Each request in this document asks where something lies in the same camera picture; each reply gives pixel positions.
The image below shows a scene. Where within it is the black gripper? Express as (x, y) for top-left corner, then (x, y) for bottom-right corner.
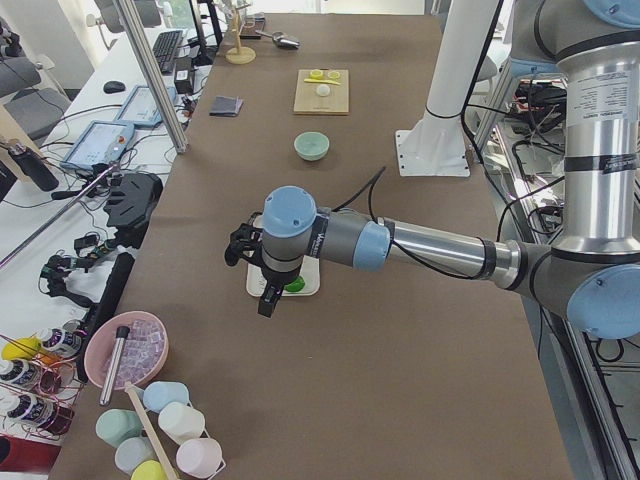
(224, 223), (288, 318)

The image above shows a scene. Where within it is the white steamed bun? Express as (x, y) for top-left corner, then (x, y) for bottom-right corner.
(315, 84), (331, 97)

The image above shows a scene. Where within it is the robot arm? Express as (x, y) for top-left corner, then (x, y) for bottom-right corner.
(224, 1), (639, 339)

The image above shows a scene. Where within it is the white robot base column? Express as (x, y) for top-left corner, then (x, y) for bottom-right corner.
(396, 0), (502, 177)

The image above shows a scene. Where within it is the pink bowl with ice cubes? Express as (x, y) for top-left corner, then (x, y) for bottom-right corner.
(84, 311), (169, 390)

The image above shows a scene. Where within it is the mint green bowl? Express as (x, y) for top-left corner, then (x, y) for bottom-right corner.
(293, 131), (330, 162)

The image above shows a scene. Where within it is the green lime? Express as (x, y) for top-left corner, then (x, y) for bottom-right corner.
(284, 275), (306, 293)

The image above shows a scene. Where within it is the white rectangular tray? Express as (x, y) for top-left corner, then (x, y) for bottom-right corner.
(245, 212), (321, 297)

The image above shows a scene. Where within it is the metal tube tool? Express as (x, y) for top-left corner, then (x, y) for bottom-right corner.
(99, 326), (130, 407)

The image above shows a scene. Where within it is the white plastic cup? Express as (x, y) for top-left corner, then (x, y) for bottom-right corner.
(158, 402), (205, 445)

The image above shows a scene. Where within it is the black bar device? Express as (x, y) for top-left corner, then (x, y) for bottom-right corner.
(82, 253), (135, 338)

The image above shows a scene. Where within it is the black plastic device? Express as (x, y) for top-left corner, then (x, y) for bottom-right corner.
(103, 172), (163, 249)

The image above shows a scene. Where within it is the pink plastic cup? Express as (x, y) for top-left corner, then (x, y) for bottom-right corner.
(176, 438), (223, 479)

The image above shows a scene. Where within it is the wooden stick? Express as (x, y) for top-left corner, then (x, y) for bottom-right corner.
(124, 382), (179, 480)

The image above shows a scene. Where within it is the grey folded cloth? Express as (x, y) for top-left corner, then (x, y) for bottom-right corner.
(209, 95), (244, 117)

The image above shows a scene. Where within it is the green plastic cup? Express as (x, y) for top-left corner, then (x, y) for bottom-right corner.
(95, 409), (143, 448)

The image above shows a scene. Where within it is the wooden cutting board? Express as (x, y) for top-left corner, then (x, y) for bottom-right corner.
(293, 69), (350, 115)

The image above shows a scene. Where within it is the pale blue plastic cup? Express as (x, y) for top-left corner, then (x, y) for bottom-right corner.
(114, 437), (156, 475)

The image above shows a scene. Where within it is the yellow plastic cup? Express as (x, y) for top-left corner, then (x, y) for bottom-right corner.
(130, 460), (168, 480)

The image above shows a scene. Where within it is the yellow plastic knife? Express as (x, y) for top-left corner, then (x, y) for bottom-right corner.
(303, 77), (341, 86)

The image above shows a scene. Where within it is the far teach pendant tablet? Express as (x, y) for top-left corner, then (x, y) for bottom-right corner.
(114, 85), (162, 129)

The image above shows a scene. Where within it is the teach pendant tablet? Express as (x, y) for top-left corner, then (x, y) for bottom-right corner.
(60, 120), (135, 171)
(114, 85), (162, 129)

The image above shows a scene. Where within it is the near teach pendant tablet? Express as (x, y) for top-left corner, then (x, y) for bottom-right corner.
(60, 120), (135, 171)

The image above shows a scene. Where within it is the wooden mug tree stand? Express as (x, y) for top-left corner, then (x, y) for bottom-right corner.
(221, 1), (256, 65)

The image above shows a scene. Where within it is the metal scoop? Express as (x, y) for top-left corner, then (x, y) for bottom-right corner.
(256, 30), (301, 50)

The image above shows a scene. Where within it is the black computer mouse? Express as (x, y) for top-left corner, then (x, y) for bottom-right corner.
(103, 80), (126, 94)

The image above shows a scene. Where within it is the black keyboard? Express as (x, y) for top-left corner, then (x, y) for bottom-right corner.
(152, 30), (183, 75)

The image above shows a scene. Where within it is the black water bottle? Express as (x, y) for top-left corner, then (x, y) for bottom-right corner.
(7, 139), (59, 192)

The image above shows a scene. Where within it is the aluminium frame post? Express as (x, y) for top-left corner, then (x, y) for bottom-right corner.
(114, 0), (188, 154)

